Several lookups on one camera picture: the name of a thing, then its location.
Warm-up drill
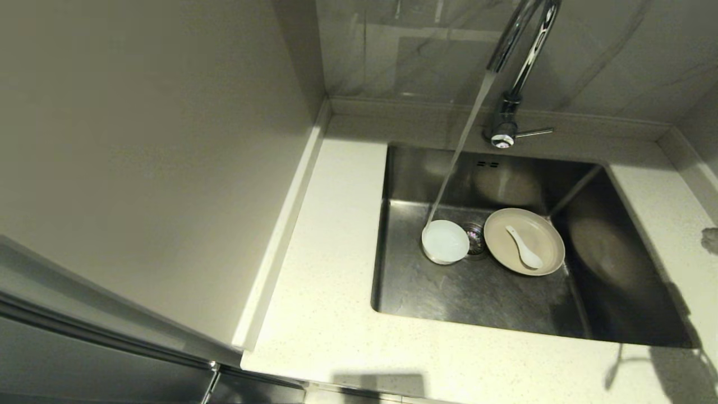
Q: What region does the white ceramic soup spoon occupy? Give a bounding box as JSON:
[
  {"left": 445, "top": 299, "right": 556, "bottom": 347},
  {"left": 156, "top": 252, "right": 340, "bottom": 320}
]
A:
[{"left": 505, "top": 225, "right": 544, "bottom": 269}]

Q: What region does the white ceramic bowl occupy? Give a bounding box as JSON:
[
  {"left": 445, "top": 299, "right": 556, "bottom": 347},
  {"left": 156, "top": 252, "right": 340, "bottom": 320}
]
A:
[{"left": 421, "top": 219, "right": 471, "bottom": 265}]

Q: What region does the round metal drain strainer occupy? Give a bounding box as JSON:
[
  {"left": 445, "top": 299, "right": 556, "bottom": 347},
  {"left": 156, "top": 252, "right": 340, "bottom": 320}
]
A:
[{"left": 463, "top": 222, "right": 487, "bottom": 258}]

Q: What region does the stainless steel appliance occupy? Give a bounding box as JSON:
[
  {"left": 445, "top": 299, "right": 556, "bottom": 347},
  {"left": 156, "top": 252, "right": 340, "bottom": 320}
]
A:
[{"left": 0, "top": 236, "right": 306, "bottom": 404}]

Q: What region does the stainless steel sink basin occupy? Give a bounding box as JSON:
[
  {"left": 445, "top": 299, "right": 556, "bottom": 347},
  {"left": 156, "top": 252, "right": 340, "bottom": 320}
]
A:
[{"left": 370, "top": 141, "right": 696, "bottom": 348}]

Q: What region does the white round plate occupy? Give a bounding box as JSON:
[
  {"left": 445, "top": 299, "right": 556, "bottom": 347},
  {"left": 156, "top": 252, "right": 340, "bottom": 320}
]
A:
[{"left": 483, "top": 208, "right": 566, "bottom": 277}]

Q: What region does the chrome gooseneck faucet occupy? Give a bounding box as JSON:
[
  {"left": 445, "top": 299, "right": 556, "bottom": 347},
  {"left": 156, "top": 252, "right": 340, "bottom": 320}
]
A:
[{"left": 484, "top": 0, "right": 561, "bottom": 150}]

